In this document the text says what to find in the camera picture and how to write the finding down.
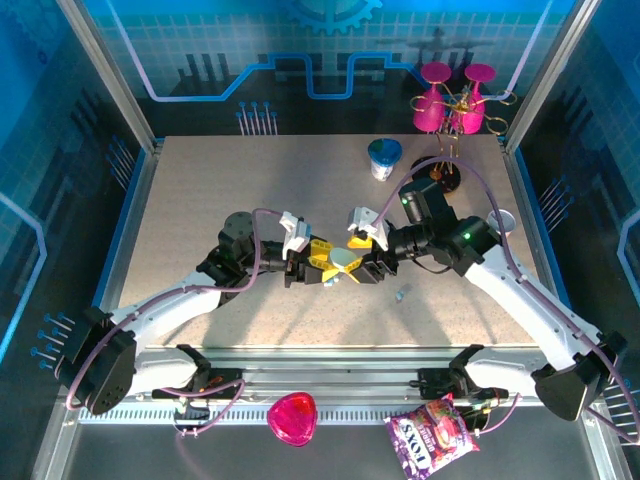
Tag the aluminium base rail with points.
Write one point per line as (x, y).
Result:
(325, 365)

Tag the purple candy bag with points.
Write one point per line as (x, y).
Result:
(430, 440)

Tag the pink wine glass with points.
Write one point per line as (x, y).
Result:
(427, 112)
(472, 120)

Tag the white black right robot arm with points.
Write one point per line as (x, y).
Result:
(530, 305)

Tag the aluminium side rail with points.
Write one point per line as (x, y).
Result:
(522, 200)
(142, 200)

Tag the aluminium frame post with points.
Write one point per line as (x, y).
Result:
(547, 75)
(112, 75)

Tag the white cup with blue lid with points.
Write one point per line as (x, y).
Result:
(384, 167)

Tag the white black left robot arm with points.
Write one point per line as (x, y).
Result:
(165, 305)

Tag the white orange tin can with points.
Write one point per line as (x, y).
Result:
(502, 220)

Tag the small blue cap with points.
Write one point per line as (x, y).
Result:
(401, 295)

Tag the pink heart-shaped container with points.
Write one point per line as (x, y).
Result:
(292, 420)

